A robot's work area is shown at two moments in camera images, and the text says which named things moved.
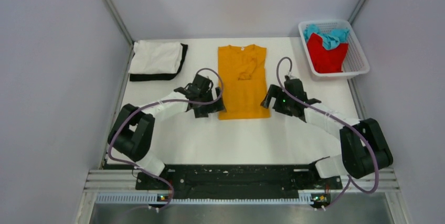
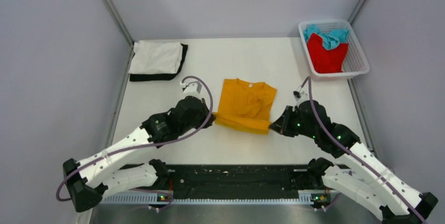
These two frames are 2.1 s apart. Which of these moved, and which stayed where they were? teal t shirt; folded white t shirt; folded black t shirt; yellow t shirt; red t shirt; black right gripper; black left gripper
Moved: black right gripper; black left gripper; yellow t shirt
Stayed: teal t shirt; folded black t shirt; folded white t shirt; red t shirt
